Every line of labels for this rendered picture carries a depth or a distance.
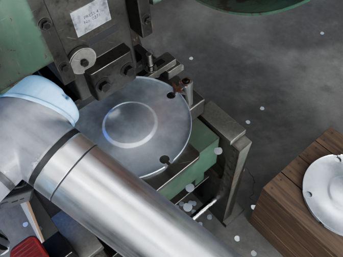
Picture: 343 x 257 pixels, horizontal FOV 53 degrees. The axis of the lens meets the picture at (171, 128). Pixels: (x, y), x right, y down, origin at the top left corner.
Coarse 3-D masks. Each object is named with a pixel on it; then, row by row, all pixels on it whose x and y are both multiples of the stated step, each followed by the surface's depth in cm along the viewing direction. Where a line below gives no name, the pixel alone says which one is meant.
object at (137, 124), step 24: (120, 96) 86; (144, 96) 85; (96, 120) 82; (120, 120) 81; (144, 120) 81; (168, 120) 81; (120, 144) 78; (144, 144) 78; (168, 144) 77; (144, 168) 74
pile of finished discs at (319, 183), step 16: (320, 160) 120; (336, 160) 121; (304, 176) 116; (320, 176) 117; (336, 176) 116; (304, 192) 114; (320, 192) 114; (336, 192) 113; (320, 208) 111; (336, 208) 110; (336, 224) 108
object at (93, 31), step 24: (48, 0) 52; (72, 0) 55; (96, 0) 58; (120, 0) 61; (72, 24) 58; (96, 24) 61; (120, 24) 65; (72, 48) 61; (96, 48) 65; (120, 48) 67; (96, 72) 65; (120, 72) 69; (96, 96) 70
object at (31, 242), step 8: (24, 240) 69; (32, 240) 69; (16, 248) 68; (24, 248) 68; (32, 248) 68; (40, 248) 68; (16, 256) 67; (24, 256) 67; (32, 256) 67; (40, 256) 67; (48, 256) 68
